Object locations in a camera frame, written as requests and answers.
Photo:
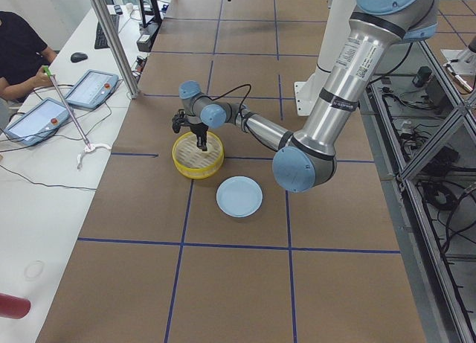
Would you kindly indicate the black keyboard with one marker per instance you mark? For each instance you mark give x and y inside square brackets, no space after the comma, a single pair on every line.
[101,41]

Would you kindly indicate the person in black shirt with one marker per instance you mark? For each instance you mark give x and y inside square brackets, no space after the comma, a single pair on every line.
[23,56]

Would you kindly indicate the near teach pendant tablet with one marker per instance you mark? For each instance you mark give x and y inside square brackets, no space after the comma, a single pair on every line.
[39,123]

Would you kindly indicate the black power adapter box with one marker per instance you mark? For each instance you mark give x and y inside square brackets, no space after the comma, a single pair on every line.
[147,37]

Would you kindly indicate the reach grabber stick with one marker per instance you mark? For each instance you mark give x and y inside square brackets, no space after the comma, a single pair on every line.
[89,147]

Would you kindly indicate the teach pendant tablet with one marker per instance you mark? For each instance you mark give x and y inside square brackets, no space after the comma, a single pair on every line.
[92,89]
[39,123]

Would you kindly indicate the white steamed bun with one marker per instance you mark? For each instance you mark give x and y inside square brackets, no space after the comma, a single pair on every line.
[210,147]

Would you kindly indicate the black tripod stand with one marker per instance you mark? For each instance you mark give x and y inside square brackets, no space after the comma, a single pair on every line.
[150,13]

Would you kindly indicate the black computer mouse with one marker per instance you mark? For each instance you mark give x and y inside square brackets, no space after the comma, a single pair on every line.
[78,57]

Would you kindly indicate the far teach pendant tablet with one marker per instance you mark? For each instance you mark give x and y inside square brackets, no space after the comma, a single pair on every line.
[92,89]

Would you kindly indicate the red cylinder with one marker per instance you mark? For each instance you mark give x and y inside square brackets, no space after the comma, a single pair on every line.
[13,307]

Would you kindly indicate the light blue plate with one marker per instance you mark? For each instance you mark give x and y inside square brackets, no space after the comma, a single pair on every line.
[239,196]

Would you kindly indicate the yellow steamer basket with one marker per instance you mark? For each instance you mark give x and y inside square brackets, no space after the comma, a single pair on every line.
[191,162]

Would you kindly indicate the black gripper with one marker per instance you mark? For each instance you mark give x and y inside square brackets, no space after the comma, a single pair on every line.
[198,129]

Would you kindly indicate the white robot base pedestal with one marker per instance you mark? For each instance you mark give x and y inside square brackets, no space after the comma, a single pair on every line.
[336,33]

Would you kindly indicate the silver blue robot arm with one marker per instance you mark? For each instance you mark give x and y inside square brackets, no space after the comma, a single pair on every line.
[306,158]

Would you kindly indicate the aluminium frame post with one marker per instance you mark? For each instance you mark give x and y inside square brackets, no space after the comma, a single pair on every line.
[102,12]

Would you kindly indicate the aluminium side frame rack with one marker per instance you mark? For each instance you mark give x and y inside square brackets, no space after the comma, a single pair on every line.
[427,136]

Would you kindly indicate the black box on rack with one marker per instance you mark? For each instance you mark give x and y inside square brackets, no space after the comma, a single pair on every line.
[422,76]

